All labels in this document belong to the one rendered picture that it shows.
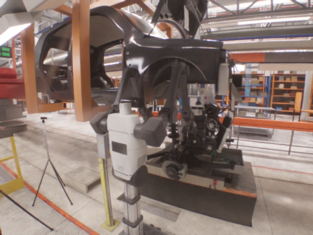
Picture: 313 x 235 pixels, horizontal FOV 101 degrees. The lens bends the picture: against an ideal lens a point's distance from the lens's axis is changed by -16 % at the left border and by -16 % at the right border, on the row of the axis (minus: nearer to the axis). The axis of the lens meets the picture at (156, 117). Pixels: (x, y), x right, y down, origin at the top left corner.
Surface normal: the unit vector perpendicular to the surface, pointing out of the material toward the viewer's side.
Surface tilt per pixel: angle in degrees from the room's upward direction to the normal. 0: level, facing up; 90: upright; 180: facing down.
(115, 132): 90
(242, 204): 90
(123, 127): 90
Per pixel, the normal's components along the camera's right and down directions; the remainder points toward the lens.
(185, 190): -0.45, 0.15
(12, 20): 0.89, 0.07
